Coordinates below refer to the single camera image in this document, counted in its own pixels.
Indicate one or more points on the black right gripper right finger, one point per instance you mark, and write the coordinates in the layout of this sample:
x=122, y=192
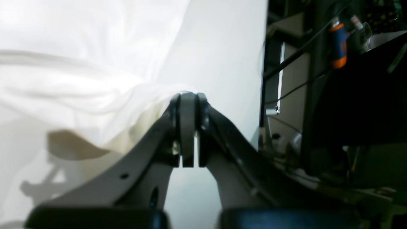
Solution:
x=253, y=193

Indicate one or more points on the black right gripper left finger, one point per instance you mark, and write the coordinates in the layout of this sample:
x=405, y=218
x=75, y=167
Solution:
x=131, y=194

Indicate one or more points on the white printed t-shirt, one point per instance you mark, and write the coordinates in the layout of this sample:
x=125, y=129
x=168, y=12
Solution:
x=79, y=88

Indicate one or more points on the orange blue tool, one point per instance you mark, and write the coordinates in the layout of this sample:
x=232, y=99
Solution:
x=338, y=37

